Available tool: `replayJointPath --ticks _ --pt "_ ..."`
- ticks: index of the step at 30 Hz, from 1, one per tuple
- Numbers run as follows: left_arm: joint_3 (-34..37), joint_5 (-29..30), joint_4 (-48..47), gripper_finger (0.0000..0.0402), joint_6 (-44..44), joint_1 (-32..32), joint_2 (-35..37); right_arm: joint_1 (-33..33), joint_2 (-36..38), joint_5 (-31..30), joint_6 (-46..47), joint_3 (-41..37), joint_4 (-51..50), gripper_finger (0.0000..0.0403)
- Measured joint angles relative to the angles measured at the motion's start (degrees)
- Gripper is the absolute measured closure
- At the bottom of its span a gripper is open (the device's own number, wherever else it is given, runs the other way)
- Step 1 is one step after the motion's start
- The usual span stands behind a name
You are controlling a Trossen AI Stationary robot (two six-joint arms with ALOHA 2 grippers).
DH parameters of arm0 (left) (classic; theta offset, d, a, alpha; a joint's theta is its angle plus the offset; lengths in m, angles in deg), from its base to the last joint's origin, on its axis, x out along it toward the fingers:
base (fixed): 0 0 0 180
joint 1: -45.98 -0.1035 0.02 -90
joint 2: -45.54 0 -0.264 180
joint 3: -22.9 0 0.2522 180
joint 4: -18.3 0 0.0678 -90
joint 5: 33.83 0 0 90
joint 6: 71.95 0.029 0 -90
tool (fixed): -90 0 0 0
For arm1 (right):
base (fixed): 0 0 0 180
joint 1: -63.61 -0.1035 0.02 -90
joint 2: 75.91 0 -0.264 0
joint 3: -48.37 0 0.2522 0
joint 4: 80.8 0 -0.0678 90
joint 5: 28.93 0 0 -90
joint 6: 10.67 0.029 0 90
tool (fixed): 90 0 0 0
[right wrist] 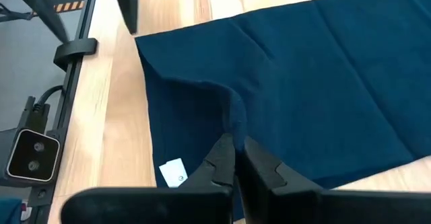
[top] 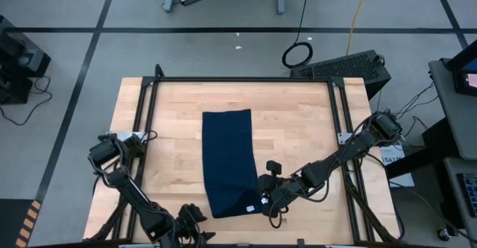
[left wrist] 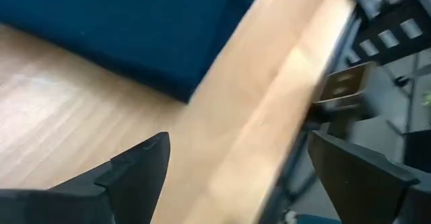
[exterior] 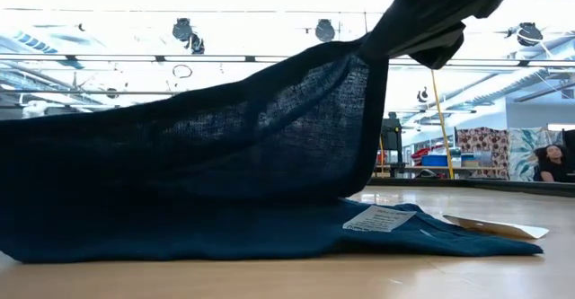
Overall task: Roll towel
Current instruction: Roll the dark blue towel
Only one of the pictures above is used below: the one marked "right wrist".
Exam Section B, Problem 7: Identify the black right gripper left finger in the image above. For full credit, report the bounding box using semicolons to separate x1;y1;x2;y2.
60;133;236;224

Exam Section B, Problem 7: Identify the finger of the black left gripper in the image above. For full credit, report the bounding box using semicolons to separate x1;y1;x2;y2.
110;0;142;35

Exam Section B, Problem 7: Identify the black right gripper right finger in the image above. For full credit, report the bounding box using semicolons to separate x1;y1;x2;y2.
237;136;431;224

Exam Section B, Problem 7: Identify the navy blue towel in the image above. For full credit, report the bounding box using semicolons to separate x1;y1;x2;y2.
134;0;431;222

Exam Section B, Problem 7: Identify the black orange striped floor mat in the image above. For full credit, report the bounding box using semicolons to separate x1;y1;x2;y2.
32;0;86;16

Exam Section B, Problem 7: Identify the black aluminium table frame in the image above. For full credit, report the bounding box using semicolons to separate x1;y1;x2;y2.
0;0;101;224

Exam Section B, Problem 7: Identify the black camera plug cable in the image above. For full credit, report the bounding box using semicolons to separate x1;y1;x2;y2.
35;85;65;108

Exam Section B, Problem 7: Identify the black table-level camera box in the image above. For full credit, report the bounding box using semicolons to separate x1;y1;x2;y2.
5;96;62;186

